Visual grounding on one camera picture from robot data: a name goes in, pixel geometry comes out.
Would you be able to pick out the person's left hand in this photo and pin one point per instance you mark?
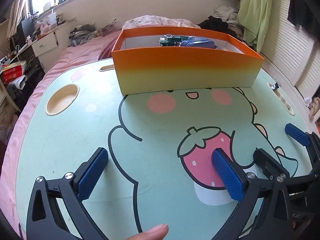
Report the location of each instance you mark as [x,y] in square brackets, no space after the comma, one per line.
[155,233]

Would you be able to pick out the green hanging cloth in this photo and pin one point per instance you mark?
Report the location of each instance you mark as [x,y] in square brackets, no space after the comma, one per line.
[255,12]

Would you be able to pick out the white nightstand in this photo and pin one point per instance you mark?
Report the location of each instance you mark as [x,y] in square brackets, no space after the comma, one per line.
[45,43]

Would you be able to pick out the green cartoon desktop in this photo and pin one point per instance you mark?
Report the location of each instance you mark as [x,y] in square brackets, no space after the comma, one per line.
[150,130]

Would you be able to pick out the pink plush toy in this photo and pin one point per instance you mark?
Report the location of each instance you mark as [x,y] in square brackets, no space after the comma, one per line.
[45,27]

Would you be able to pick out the green toy car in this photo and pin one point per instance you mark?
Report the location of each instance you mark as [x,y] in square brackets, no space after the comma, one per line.
[170,41]

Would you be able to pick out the pink floral duvet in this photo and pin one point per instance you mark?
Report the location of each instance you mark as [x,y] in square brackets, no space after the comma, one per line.
[155,21]

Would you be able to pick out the cluttered white shelf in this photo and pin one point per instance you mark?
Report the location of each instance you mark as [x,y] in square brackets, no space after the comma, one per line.
[313,107]

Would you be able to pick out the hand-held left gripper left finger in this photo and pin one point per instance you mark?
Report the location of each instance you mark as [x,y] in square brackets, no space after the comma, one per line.
[92,172]

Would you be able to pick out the beige curtain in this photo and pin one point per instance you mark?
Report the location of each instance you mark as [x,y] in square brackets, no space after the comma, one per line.
[17,17]

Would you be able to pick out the striped clothes pile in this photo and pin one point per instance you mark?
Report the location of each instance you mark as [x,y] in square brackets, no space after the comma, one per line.
[80,33]

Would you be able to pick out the black clothes pile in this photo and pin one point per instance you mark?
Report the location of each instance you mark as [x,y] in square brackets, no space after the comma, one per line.
[215,23]

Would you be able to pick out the white slatted panel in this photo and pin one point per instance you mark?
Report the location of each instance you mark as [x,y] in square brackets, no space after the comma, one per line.
[282,45]

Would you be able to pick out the blue tin box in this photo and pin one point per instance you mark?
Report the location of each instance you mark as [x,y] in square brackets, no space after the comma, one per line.
[197,43]

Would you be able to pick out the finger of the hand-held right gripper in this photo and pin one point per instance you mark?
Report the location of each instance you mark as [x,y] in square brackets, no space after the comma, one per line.
[270,165]
[297,133]

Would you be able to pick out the black monitor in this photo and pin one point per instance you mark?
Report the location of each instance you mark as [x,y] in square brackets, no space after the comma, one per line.
[27,28]

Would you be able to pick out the white clothes pile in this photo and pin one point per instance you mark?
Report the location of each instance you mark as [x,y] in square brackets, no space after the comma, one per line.
[225,11]

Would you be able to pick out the black bag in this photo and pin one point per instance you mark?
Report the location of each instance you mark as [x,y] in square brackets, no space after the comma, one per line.
[15,92]

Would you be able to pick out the orange cardboard box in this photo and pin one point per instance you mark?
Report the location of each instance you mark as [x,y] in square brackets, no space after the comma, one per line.
[187,70]

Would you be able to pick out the red white carton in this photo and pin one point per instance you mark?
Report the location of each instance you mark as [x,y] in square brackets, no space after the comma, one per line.
[12,71]

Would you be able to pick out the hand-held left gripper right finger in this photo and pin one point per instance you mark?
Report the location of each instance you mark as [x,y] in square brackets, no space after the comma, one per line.
[227,177]

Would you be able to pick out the black hanging garment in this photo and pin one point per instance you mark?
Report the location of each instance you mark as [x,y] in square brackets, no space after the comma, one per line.
[302,15]

